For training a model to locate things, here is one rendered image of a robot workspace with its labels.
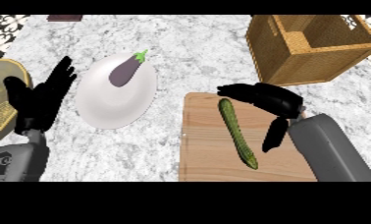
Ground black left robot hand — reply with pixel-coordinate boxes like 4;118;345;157
4;55;79;137

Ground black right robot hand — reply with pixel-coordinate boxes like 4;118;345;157
217;82;307;154

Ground long green squash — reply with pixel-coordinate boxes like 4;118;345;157
217;97;260;171

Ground brown wicker basket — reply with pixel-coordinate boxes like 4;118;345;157
245;15;371;87

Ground pale wooden cutting board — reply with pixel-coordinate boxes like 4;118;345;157
177;91;320;183

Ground tan round object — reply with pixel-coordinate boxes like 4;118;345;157
0;58;36;141

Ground white oval plate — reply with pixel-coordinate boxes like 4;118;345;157
74;50;160;130

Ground purple eggplant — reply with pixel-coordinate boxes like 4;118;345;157
108;49;151;88

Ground black and white patterned object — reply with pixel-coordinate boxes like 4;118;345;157
0;15;33;54

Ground dark red flat object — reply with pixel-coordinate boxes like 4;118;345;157
46;15;85;23

